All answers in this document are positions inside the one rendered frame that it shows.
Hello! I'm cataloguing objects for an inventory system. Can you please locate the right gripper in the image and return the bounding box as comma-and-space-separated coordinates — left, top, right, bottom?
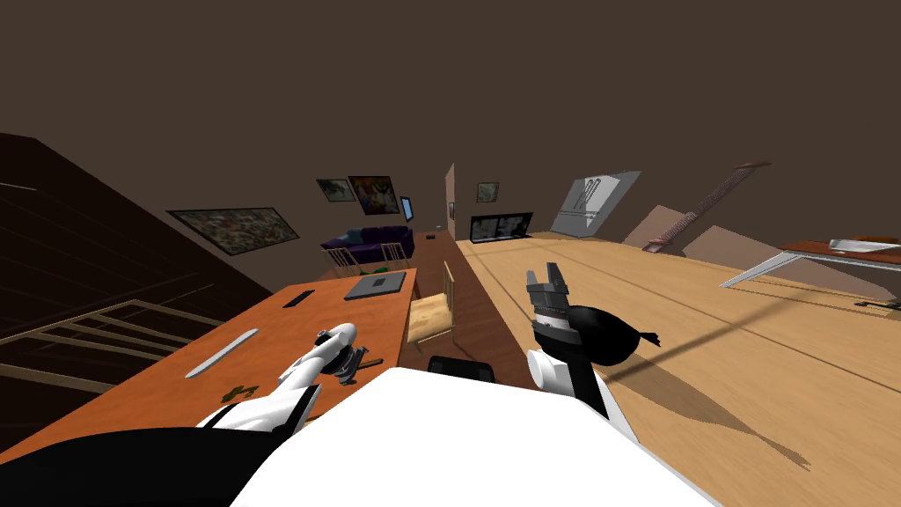
525, 261, 571, 327

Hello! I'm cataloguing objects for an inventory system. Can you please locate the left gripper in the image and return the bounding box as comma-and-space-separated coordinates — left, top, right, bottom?
329, 344, 370, 387

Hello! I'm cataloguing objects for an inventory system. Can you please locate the black television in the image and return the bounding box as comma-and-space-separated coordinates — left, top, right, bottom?
469, 211, 535, 245

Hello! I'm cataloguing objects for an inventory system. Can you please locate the grey laptop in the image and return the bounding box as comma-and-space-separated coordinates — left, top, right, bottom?
342, 270, 409, 303

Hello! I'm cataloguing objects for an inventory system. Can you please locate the grey refrigerator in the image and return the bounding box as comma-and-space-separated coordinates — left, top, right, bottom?
549, 170, 644, 240

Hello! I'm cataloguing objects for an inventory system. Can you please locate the light wooden chair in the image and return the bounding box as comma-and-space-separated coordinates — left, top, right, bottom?
406, 260, 458, 354

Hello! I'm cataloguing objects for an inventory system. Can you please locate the small green object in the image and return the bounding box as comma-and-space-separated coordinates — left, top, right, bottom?
219, 383, 261, 406

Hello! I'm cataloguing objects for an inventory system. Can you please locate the purple sofa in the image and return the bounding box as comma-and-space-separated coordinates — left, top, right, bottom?
319, 224, 417, 273

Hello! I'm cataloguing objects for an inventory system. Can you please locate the silver long knife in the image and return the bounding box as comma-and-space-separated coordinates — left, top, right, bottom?
184, 327, 260, 380

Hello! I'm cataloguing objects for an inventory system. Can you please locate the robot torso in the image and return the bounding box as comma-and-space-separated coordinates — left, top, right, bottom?
229, 355, 722, 507

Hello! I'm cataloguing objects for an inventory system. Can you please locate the orange wooden table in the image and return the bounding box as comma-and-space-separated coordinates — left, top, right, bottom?
0, 267, 421, 467

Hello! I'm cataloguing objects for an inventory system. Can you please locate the long reddish brown floor lamp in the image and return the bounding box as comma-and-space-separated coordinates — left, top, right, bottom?
641, 161, 773, 255

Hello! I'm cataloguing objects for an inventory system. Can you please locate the brown table with metal legs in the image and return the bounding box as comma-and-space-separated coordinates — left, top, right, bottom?
718, 237, 901, 290

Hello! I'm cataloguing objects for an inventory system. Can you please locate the colourful wall picture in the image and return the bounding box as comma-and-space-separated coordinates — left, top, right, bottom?
348, 175, 402, 217

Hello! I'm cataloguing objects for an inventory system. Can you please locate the small dark wall picture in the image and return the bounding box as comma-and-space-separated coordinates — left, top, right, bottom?
315, 178, 357, 204

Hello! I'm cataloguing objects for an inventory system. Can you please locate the wide dark wall picture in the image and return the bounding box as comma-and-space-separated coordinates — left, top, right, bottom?
165, 206, 302, 257

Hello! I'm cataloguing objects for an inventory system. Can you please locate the wooden slatted rail frame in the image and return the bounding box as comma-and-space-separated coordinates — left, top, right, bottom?
0, 298, 228, 395

